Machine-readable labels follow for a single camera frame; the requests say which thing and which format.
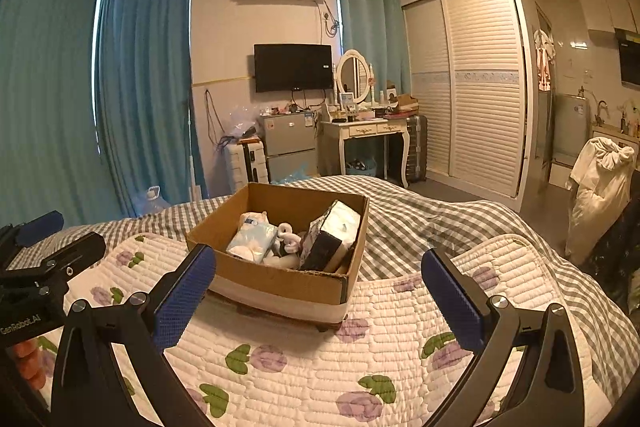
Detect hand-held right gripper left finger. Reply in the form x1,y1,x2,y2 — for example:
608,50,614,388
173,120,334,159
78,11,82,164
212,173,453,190
50,244,218,427

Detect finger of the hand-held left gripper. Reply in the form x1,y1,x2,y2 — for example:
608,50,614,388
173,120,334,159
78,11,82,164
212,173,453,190
0,232,107,291
0,211,65,259

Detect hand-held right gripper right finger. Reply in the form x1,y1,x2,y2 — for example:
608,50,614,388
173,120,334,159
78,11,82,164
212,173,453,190
421,248,588,427

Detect light blue tissue pack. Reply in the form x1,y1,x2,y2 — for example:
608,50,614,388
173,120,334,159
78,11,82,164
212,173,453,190
226,212,280,264

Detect cardboard box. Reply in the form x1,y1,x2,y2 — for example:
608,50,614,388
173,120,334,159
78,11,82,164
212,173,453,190
185,182,371,334

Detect person's left hand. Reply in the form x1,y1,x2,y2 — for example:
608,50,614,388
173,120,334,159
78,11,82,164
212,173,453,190
11,338,49,392

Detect clear water jug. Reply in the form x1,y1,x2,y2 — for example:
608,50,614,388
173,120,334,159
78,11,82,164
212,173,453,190
142,186,174,214

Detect wide teal window curtain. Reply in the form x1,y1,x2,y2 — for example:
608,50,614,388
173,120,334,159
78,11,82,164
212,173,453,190
0,0,126,229

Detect white floral quilted mat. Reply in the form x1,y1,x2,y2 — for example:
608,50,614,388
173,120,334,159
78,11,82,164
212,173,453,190
10,232,627,427

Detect white ribbed suitcase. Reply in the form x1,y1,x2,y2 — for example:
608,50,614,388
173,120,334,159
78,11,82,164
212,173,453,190
225,139,270,186

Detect silver suitcase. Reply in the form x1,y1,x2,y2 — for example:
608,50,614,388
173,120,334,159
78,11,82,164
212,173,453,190
402,114,429,184

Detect teal curtain panel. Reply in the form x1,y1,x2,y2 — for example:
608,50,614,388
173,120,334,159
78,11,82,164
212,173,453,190
97,0,207,218

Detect white jacket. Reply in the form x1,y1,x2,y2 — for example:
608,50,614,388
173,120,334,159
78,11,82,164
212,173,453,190
565,137,636,261

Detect white vanity table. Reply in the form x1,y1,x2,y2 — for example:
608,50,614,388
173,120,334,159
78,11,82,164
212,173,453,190
320,117,412,188

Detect clear plastic bag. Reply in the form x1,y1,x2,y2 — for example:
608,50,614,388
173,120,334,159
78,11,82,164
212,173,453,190
222,103,259,140

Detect small silver fridge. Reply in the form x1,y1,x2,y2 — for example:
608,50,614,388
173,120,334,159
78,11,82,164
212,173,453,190
256,112,319,184

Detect grey washing machine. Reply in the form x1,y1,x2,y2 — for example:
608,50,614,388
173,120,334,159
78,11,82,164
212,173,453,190
552,93,594,158

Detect white louvered wardrobe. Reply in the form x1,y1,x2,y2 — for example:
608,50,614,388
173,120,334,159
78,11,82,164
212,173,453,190
401,0,534,214

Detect white oval vanity mirror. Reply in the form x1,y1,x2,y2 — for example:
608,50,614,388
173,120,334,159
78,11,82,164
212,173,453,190
336,49,375,108

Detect hanging pink clothes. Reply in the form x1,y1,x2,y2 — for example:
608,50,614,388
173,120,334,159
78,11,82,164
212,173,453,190
532,28,556,90

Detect light teal narrow curtain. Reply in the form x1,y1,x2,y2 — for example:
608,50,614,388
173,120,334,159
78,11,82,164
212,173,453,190
334,0,412,96

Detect black range hood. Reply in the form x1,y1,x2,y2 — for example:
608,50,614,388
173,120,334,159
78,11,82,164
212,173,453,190
615,28,640,88

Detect black wall television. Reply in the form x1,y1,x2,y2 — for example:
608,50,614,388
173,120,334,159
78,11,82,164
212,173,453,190
253,43,334,93

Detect white wall cabinets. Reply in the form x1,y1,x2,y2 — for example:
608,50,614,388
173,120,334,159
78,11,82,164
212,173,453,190
575,0,640,34

